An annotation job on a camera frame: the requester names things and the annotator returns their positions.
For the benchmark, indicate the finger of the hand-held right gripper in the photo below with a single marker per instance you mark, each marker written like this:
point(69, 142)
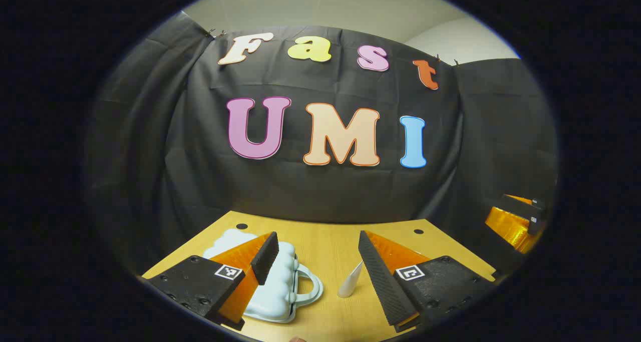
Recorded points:
point(511, 229)
point(521, 208)

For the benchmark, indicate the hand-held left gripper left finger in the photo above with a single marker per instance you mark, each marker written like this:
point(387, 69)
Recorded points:
point(265, 259)

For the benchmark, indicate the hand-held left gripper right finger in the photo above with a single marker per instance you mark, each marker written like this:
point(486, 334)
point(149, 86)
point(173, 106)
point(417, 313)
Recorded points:
point(383, 287)

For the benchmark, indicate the white squeeze tube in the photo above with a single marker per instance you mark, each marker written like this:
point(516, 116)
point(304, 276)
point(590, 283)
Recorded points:
point(348, 284)

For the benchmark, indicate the light blue suitcase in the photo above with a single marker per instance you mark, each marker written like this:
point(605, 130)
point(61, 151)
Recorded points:
point(280, 292)

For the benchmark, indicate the black backdrop cloth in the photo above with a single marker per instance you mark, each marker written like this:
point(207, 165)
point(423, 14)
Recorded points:
point(320, 192)

